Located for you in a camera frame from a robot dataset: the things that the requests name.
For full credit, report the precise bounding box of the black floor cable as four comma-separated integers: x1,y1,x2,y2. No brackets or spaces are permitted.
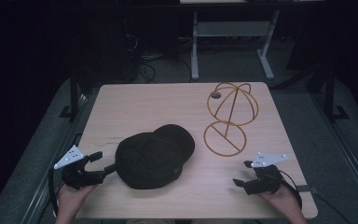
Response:
314,191,352,224

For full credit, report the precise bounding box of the white metal desk frame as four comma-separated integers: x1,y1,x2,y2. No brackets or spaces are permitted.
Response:
190,9,282,82

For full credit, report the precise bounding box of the person's left hand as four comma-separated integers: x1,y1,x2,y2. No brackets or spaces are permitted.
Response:
55,183,98,219

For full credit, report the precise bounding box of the gold wire hat stand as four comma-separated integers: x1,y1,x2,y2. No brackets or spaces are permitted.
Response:
202,81,260,158

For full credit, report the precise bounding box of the tangle of floor cables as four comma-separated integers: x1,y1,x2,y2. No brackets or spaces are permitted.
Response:
127,32,194,84

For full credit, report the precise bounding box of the black metal stand post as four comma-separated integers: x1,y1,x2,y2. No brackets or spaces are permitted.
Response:
59,70,80,122
323,64,351,122

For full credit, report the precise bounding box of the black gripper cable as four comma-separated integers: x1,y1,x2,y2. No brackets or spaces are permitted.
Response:
48,167,61,217
279,169,303,210

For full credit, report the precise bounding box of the person's right hand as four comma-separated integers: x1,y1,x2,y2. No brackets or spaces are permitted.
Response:
258,184,301,217

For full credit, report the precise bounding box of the black cap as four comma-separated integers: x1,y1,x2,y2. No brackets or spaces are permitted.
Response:
114,123,197,190

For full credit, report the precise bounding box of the grey strap on table edge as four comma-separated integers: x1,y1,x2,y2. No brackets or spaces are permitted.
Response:
296,184,319,194

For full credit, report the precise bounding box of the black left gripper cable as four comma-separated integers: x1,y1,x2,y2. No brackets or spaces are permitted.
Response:
48,167,61,217

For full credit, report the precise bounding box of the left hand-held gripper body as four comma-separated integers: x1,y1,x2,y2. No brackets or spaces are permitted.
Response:
53,145,107,190

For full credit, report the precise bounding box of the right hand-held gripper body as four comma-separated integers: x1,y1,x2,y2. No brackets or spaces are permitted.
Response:
244,151,288,196

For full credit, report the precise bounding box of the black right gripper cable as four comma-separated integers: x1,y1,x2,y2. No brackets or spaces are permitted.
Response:
279,169,303,210

